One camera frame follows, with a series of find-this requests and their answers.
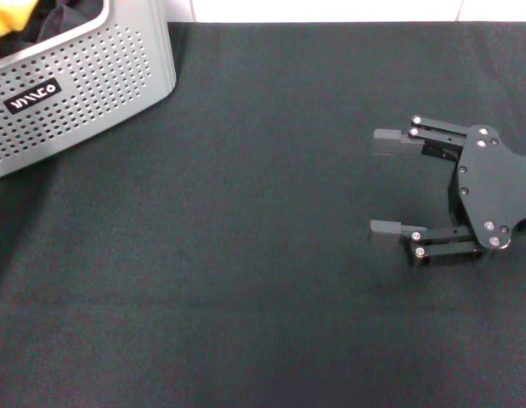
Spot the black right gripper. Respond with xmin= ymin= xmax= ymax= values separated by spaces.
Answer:
xmin=367 ymin=113 xmax=526 ymax=269

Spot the yellow and grey towel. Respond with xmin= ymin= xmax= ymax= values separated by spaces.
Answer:
xmin=0 ymin=0 xmax=39 ymax=42

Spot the grey perforated storage box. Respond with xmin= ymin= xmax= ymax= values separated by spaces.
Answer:
xmin=0 ymin=0 xmax=178 ymax=182

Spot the black cloth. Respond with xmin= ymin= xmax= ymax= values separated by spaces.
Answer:
xmin=0 ymin=0 xmax=105 ymax=60

